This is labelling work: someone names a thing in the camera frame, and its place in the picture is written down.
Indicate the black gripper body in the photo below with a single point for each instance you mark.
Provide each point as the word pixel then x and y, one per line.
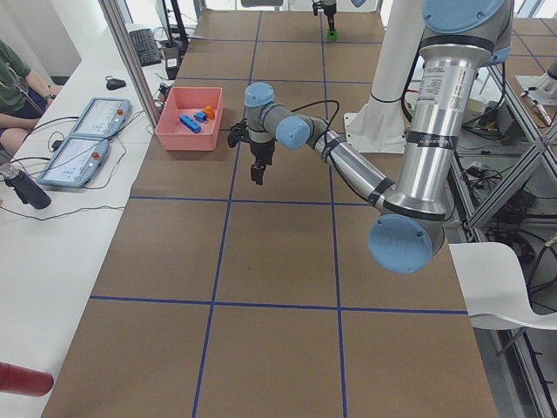
pixel 262 151
pixel 329 9

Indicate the green toy block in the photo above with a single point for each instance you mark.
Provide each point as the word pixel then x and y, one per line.
pixel 331 35

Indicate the orange toy block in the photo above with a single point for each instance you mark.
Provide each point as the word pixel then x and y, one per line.
pixel 209 111

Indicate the small blue toy block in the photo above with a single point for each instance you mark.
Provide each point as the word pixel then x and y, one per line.
pixel 200 116

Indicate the long blue toy block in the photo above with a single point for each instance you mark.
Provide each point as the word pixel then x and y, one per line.
pixel 190 124

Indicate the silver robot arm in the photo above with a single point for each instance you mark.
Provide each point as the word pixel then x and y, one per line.
pixel 329 8
pixel 459 38

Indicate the pink plastic box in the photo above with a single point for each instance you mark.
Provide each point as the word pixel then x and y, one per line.
pixel 174 136

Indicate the upper teach pendant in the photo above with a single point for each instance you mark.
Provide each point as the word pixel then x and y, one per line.
pixel 102 117

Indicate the teach pendant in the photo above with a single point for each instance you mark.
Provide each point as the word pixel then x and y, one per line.
pixel 75 162
pixel 102 117

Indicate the black keyboard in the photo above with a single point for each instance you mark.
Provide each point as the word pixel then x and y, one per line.
pixel 145 46

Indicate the black computer mouse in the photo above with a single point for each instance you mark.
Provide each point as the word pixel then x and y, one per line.
pixel 113 83

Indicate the lower teach pendant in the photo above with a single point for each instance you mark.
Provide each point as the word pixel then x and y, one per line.
pixel 75 162

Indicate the black water bottle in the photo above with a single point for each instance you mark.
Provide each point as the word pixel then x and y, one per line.
pixel 25 187

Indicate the seated person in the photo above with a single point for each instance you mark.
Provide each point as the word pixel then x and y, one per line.
pixel 25 97

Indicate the white chair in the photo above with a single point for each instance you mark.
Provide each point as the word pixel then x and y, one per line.
pixel 494 290

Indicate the red cylinder bottle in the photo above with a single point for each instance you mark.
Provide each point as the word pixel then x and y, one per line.
pixel 25 381

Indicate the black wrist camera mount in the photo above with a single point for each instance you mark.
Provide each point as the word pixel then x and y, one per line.
pixel 238 133

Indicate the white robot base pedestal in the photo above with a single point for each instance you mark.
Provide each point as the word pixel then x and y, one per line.
pixel 379 126

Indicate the aluminium frame post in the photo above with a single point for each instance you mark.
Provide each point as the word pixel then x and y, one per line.
pixel 115 20

